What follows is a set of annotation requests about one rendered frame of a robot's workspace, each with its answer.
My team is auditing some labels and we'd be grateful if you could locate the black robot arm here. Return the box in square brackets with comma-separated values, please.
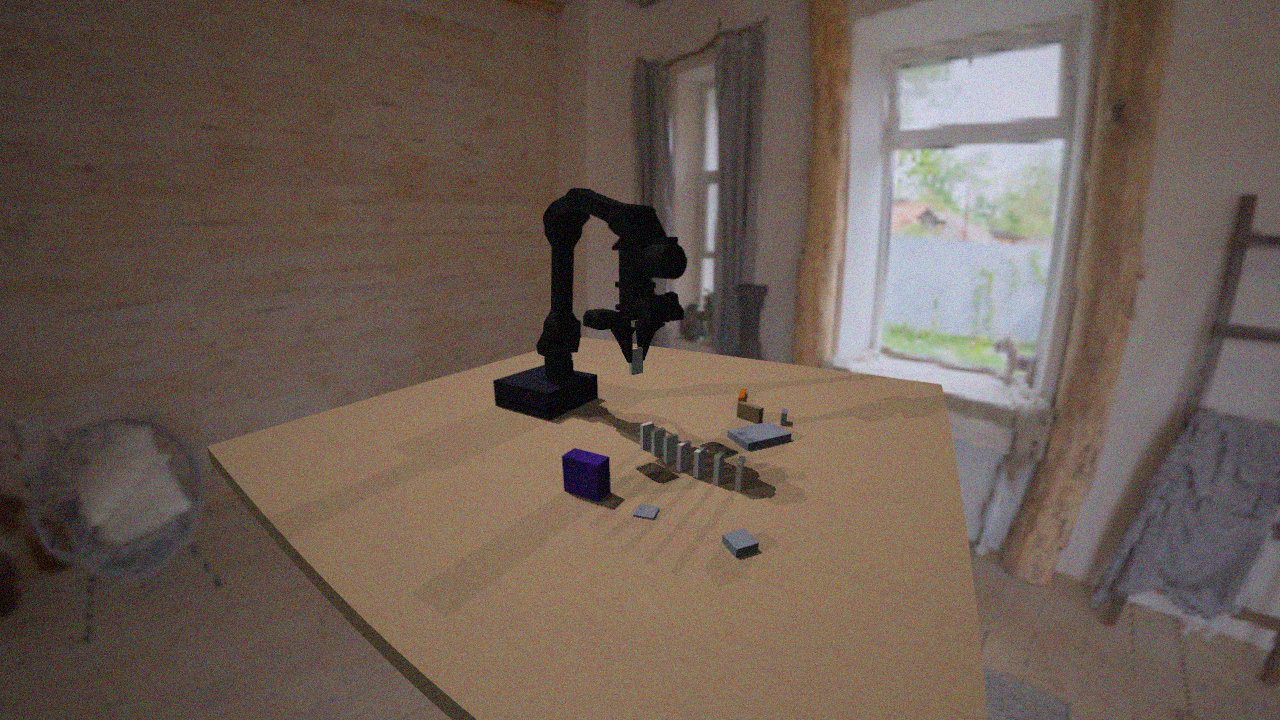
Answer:
[536, 188, 687, 383]

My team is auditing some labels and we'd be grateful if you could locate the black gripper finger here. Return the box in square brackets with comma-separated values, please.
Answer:
[611, 327, 636, 363]
[635, 320, 666, 361]

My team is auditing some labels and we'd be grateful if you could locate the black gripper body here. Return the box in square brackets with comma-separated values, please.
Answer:
[582, 277, 684, 331]

